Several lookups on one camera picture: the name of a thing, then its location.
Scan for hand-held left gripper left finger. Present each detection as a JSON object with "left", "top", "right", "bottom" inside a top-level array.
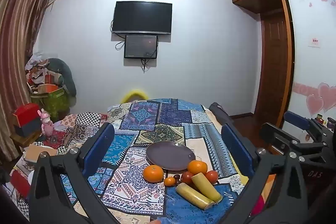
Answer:
[{"left": 28, "top": 122, "right": 116, "bottom": 224}]

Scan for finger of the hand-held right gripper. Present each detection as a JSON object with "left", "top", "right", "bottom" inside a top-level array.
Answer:
[
  {"left": 283, "top": 111, "right": 326, "bottom": 136},
  {"left": 259, "top": 122, "right": 326, "bottom": 156}
]

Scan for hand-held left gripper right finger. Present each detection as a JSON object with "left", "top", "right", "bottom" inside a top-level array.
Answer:
[{"left": 221, "top": 123, "right": 306, "bottom": 224}]

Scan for large orange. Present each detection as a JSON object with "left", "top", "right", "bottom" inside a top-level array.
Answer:
[
  {"left": 187, "top": 160, "right": 208, "bottom": 175},
  {"left": 143, "top": 165, "right": 164, "bottom": 183}
]

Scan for yellow-green sugarcane piece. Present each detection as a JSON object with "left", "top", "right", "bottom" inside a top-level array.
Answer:
[
  {"left": 176, "top": 182, "right": 216, "bottom": 210},
  {"left": 191, "top": 173, "right": 223, "bottom": 203}
]

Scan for dark purple round plate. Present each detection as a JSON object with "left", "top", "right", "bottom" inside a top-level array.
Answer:
[{"left": 146, "top": 141, "right": 196, "bottom": 171}]

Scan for checkered patchwork blanket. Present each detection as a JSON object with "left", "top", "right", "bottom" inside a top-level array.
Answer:
[{"left": 39, "top": 112, "right": 109, "bottom": 156}]

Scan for pink heart stickers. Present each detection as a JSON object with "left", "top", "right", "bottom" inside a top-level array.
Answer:
[{"left": 292, "top": 82, "right": 336, "bottom": 116}]

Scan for blue patchwork printed blanket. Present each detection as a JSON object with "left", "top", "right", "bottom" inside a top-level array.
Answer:
[{"left": 16, "top": 98, "right": 250, "bottom": 224}]

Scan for pink bunny figure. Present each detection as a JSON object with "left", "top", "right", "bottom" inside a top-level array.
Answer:
[{"left": 40, "top": 109, "right": 54, "bottom": 139}]

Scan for yellow chair back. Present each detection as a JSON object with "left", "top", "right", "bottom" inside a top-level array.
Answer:
[{"left": 121, "top": 89, "right": 149, "bottom": 103}]

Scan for tan cardboard box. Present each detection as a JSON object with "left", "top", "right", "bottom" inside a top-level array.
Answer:
[{"left": 24, "top": 143, "right": 58, "bottom": 164}]

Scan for orange-red flat box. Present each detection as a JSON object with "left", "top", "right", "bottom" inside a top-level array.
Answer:
[{"left": 37, "top": 84, "right": 64, "bottom": 95}]

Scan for dark grey box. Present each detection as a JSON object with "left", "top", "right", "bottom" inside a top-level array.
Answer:
[{"left": 14, "top": 118, "right": 45, "bottom": 137}]

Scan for grey-green plush toy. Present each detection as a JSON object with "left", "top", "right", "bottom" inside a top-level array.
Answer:
[{"left": 48, "top": 58, "right": 77, "bottom": 97}]

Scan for red gift box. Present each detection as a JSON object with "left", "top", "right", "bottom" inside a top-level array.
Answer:
[{"left": 13, "top": 104, "right": 42, "bottom": 126}]

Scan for red flat box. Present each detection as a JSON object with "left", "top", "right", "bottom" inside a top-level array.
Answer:
[{"left": 9, "top": 169, "right": 31, "bottom": 199}]

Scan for striped brown curtain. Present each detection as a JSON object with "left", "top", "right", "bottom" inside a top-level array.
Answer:
[{"left": 0, "top": 0, "right": 57, "bottom": 161}]

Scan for small black wall monitor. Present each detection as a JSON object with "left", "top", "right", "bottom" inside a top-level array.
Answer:
[{"left": 124, "top": 34, "right": 159, "bottom": 59}]

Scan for black wall television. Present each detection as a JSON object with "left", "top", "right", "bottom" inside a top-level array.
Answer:
[{"left": 112, "top": 1, "right": 173, "bottom": 35}]

